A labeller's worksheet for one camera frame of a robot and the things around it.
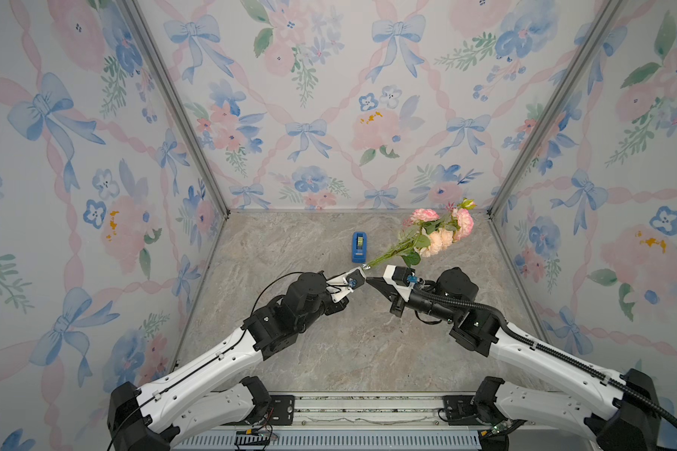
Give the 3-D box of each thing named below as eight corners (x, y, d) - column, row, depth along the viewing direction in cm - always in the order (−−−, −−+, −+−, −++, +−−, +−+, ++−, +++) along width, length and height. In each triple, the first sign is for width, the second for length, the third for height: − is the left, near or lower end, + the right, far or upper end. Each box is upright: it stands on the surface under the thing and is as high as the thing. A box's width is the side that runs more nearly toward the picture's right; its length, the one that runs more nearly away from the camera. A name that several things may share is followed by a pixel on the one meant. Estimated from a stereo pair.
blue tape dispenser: (352, 263, 106) (352, 254, 102) (351, 241, 113) (352, 231, 109) (367, 263, 106) (368, 254, 102) (365, 241, 113) (366, 231, 109)
